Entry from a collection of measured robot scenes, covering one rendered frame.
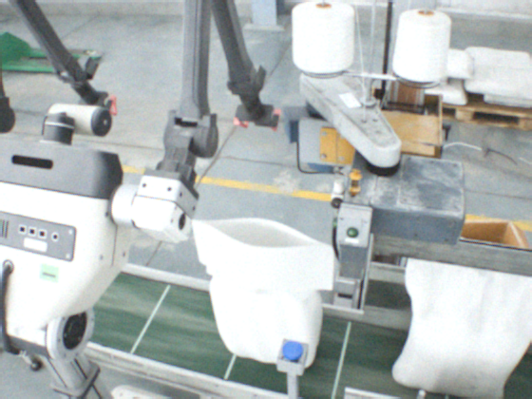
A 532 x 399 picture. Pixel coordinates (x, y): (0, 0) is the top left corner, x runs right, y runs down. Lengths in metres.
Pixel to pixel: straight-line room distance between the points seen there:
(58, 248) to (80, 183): 0.14
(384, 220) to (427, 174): 0.18
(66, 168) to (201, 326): 1.24
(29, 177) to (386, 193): 0.82
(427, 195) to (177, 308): 1.34
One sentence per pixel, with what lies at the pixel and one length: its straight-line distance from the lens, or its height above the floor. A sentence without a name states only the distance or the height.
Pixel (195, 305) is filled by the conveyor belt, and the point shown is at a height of 0.38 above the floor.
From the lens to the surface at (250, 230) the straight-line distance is 1.62.
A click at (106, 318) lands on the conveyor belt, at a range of 2.27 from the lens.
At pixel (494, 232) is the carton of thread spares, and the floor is 0.16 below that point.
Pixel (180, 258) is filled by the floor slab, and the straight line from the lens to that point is 2.95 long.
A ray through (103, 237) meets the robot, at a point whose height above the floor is 1.42.
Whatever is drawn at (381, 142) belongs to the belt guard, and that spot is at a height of 1.42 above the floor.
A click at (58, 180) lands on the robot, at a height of 1.51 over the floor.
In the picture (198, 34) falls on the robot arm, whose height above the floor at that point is 1.73.
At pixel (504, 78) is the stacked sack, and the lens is 4.32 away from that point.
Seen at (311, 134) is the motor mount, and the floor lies 1.26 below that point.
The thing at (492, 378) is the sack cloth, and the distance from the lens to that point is 1.81.
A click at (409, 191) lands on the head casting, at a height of 1.34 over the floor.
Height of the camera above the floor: 2.08
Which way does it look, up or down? 39 degrees down
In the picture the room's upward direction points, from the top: 4 degrees counter-clockwise
